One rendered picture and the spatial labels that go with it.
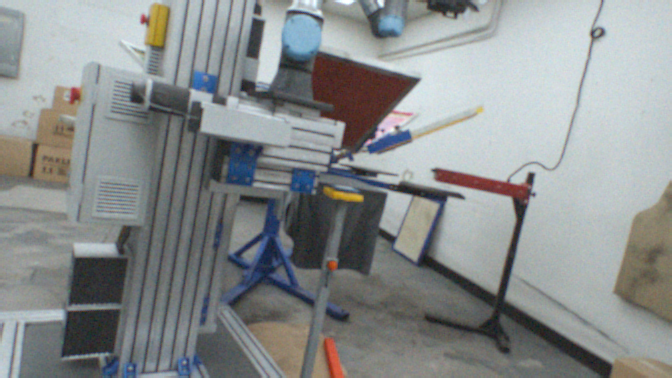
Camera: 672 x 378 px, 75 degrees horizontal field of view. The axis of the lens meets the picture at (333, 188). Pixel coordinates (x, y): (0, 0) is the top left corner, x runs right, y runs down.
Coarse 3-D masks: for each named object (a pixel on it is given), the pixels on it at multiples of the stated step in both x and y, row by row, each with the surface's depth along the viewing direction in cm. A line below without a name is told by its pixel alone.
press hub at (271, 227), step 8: (272, 200) 333; (272, 208) 333; (272, 216) 333; (264, 224) 337; (272, 224) 334; (264, 232) 336; (272, 232) 335; (272, 240) 335; (272, 248) 338; (264, 256) 337; (272, 256) 339; (264, 264) 337; (272, 264) 342; (264, 272) 335; (272, 272) 339; (264, 280) 333
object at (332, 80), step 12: (324, 60) 203; (324, 72) 211; (336, 72) 211; (348, 72) 211; (360, 72) 211; (312, 84) 220; (324, 84) 220; (336, 84) 220; (348, 84) 220; (324, 96) 229; (336, 96) 229; (336, 108) 239
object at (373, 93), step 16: (368, 80) 217; (384, 80) 217; (400, 80) 217; (352, 96) 229; (368, 96) 229; (384, 96) 229; (336, 112) 242; (352, 112) 242; (368, 112) 243; (352, 128) 258; (368, 128) 258; (352, 144) 275
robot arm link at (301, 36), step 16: (304, 0) 128; (320, 0) 130; (288, 16) 129; (304, 16) 125; (320, 16) 129; (288, 32) 126; (304, 32) 126; (320, 32) 127; (288, 48) 128; (304, 48) 128
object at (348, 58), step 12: (324, 48) 199; (336, 60) 203; (348, 60) 203; (360, 60) 205; (372, 60) 208; (384, 72) 211; (396, 72) 211; (408, 72) 214; (372, 132) 261; (360, 144) 275
